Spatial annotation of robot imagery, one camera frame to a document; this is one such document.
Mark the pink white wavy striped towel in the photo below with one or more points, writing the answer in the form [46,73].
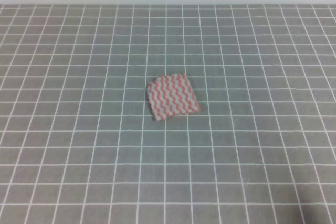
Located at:
[171,95]

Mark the grey grid tablecloth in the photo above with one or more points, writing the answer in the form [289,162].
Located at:
[79,143]

